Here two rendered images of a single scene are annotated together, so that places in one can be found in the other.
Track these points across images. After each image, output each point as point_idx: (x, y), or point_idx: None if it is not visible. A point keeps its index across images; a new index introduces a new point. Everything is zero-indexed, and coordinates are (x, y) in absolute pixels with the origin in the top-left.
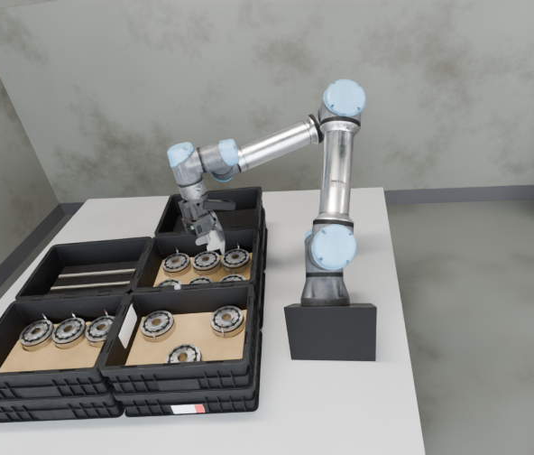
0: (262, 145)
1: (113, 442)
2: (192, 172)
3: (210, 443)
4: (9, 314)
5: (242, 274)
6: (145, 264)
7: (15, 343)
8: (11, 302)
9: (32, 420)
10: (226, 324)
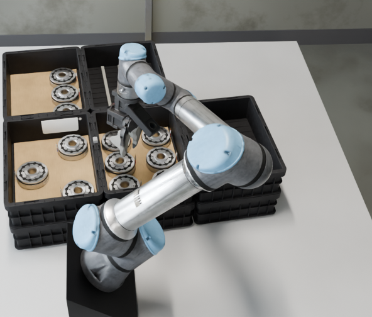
0: (195, 117)
1: None
2: (122, 74)
3: None
4: (66, 51)
5: None
6: None
7: None
8: (76, 46)
9: None
10: (69, 192)
